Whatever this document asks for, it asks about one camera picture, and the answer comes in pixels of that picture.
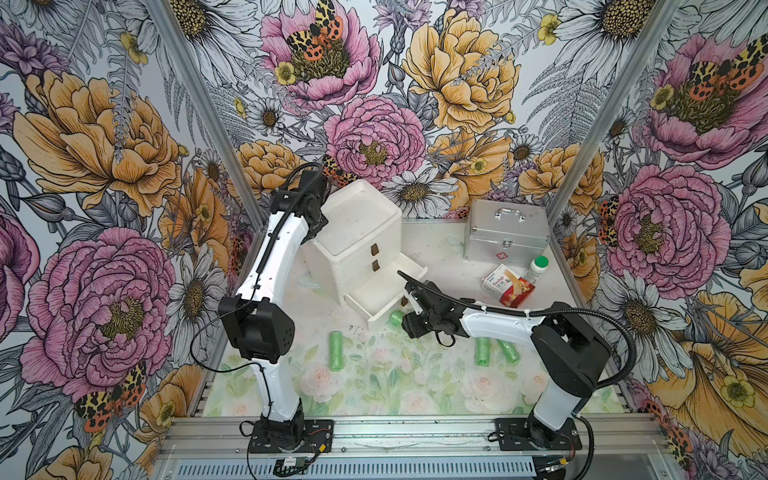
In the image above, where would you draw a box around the white bottle green cap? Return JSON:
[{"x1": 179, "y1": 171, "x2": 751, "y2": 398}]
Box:
[{"x1": 524, "y1": 255, "x2": 549, "y2": 284}]

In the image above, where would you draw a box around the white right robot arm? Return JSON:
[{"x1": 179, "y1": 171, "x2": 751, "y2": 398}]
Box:
[{"x1": 402, "y1": 275, "x2": 638, "y2": 450}]

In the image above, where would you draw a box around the aluminium front rail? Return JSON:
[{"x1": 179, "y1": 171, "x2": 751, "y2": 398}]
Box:
[{"x1": 152, "y1": 414, "x2": 685, "y2": 479}]

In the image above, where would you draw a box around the green bag roll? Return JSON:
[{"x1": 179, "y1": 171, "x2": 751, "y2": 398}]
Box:
[
  {"x1": 329, "y1": 331, "x2": 344, "y2": 372},
  {"x1": 474, "y1": 337, "x2": 491, "y2": 367},
  {"x1": 389, "y1": 310, "x2": 405, "y2": 328},
  {"x1": 498, "y1": 340, "x2": 520, "y2": 365}
]

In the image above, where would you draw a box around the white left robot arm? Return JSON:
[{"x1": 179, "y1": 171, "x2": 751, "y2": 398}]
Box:
[{"x1": 218, "y1": 162, "x2": 328, "y2": 451}]

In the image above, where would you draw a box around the red white small box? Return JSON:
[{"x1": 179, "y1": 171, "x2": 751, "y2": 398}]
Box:
[{"x1": 481, "y1": 265, "x2": 535, "y2": 308}]

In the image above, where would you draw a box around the white plastic drawer cabinet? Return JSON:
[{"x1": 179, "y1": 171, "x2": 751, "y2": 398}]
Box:
[{"x1": 301, "y1": 179, "x2": 402, "y2": 303}]

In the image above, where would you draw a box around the white bottom drawer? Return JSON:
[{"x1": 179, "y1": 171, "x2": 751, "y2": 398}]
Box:
[{"x1": 343, "y1": 253, "x2": 428, "y2": 333}]

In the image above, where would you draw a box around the floral table mat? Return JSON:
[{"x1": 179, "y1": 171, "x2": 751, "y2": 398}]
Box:
[{"x1": 200, "y1": 323, "x2": 625, "y2": 418}]

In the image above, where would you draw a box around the silver aluminium case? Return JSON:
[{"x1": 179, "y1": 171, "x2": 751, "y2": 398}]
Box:
[{"x1": 464, "y1": 200, "x2": 550, "y2": 266}]

